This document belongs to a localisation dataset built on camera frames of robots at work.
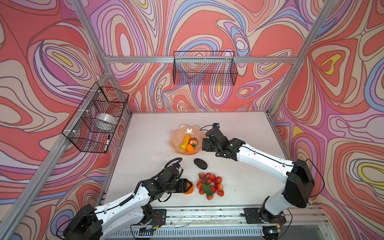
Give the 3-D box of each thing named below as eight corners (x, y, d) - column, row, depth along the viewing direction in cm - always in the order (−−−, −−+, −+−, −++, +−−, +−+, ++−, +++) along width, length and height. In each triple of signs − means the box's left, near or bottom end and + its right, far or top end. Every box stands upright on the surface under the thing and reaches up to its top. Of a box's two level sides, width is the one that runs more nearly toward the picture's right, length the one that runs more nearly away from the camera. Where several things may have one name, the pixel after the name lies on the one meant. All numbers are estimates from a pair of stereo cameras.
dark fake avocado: (192, 162, 92) (192, 161, 91) (196, 157, 94) (196, 156, 93) (204, 171, 89) (204, 169, 87) (208, 165, 91) (208, 164, 89)
